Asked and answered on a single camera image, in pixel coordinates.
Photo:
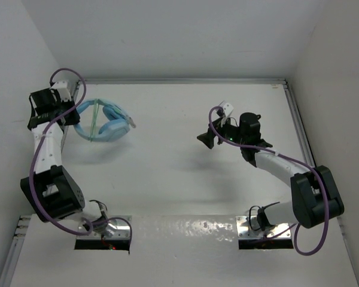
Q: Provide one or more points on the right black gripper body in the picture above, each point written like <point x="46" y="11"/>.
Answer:
<point x="228" y="131"/>

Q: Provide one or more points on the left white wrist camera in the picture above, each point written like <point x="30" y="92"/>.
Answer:
<point x="63" y="89"/>

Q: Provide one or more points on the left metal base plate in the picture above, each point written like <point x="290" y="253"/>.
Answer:
<point x="115" y="229"/>

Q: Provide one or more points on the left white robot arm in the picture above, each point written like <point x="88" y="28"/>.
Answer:
<point x="49" y="188"/>

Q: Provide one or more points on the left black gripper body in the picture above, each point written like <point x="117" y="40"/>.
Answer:
<point x="63" y="106"/>

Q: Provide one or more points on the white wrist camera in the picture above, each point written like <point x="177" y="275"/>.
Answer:
<point x="63" y="89"/>
<point x="225" y="110"/>

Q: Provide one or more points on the white front cover board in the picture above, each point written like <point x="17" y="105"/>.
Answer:
<point x="173" y="251"/>

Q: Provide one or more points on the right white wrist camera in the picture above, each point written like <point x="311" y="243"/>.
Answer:
<point x="225" y="110"/>

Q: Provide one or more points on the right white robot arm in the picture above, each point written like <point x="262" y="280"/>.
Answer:
<point x="314" y="194"/>

